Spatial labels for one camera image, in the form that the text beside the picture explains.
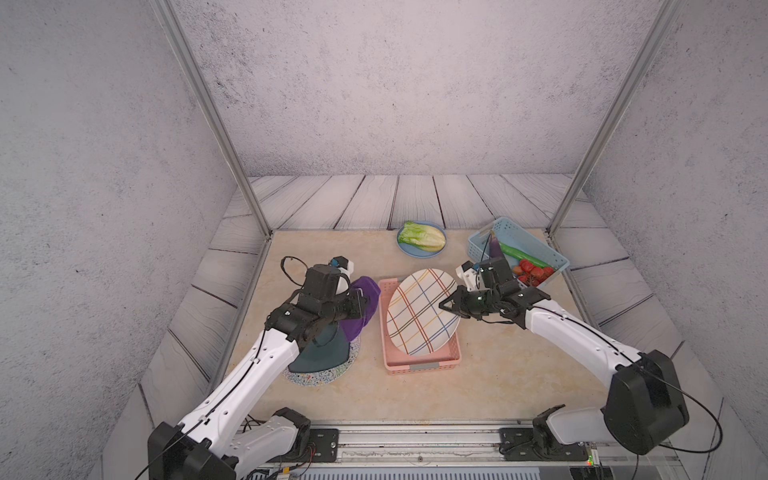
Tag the plaid striped round plate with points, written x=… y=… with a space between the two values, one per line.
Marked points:
x=415 y=323

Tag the left metal frame pole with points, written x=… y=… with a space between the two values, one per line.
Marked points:
x=181 y=48

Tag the purple eggplant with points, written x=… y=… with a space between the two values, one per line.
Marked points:
x=494 y=246

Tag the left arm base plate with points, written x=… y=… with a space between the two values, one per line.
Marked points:
x=316 y=445

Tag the right metal frame pole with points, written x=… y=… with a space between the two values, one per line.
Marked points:
x=643 y=60

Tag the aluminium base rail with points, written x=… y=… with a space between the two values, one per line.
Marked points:
x=459 y=450

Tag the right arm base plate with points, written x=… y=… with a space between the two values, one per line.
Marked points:
x=532 y=445

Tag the dark teal square plate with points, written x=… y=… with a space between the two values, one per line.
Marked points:
x=328 y=350

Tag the colourful speckled round plate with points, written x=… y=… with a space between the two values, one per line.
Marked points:
x=327 y=376

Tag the metal frame pole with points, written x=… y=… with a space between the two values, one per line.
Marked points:
x=181 y=48
x=643 y=60

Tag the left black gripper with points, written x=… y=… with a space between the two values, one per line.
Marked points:
x=357 y=305

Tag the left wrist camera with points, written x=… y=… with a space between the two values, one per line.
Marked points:
x=345 y=268

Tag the purple cloth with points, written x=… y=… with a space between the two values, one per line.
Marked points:
x=368 y=293

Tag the green lettuce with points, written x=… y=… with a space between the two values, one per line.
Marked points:
x=422 y=236

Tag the small blue plate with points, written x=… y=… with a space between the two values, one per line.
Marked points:
x=415 y=252

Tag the pink plastic tray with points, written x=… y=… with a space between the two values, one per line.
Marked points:
x=397 y=362

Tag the light blue plastic basket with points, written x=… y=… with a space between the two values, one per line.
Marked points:
x=513 y=235

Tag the green cucumber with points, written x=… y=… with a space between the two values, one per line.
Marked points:
x=512 y=253

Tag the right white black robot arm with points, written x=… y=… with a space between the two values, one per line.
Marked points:
x=645 y=404

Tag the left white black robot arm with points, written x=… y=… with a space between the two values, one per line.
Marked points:
x=208 y=443

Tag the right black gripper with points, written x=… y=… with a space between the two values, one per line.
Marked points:
x=459 y=306

